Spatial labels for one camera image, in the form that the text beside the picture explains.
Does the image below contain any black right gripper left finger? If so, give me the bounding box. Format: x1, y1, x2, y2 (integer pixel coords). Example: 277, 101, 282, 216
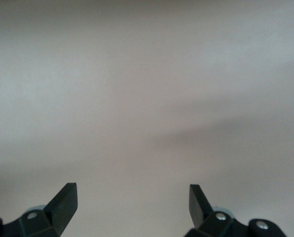
2, 182, 78, 237

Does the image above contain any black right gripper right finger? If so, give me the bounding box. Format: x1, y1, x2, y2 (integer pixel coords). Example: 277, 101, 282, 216
185, 184, 250, 237

